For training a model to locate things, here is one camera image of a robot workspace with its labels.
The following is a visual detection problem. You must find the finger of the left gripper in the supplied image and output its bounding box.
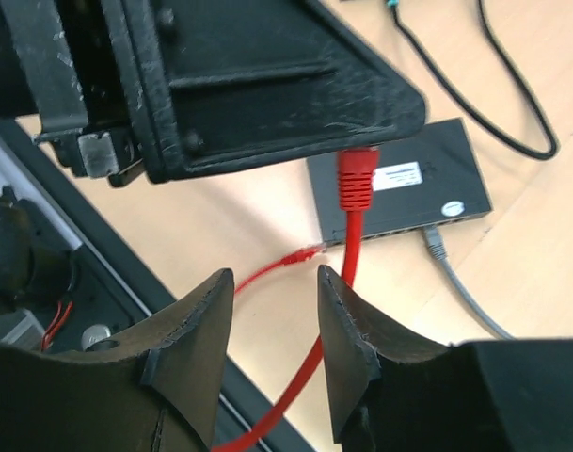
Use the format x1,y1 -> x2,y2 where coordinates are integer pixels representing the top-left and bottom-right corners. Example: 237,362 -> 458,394
101,1 -> 426,184

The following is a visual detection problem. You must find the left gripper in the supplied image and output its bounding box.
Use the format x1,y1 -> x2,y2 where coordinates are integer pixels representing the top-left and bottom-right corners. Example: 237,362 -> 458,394
0,1 -> 144,187

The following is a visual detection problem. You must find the red ethernet cable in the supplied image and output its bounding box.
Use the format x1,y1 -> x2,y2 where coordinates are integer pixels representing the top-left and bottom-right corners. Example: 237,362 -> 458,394
210,145 -> 382,452

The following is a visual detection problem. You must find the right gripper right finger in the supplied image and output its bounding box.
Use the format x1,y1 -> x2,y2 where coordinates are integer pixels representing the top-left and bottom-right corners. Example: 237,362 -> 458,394
317,266 -> 573,451

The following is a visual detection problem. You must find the black power cable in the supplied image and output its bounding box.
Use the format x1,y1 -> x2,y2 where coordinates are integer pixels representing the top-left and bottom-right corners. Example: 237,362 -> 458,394
379,0 -> 560,162

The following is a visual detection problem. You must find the grey ethernet cable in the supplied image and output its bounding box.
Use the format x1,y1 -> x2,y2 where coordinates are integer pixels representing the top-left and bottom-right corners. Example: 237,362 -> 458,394
422,224 -> 516,341

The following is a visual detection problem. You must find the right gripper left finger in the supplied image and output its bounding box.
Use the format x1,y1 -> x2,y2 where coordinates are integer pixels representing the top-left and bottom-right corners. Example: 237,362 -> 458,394
0,268 -> 234,451

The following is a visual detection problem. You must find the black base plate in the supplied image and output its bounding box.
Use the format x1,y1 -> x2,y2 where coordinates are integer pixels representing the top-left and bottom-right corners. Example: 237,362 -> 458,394
0,120 -> 315,452

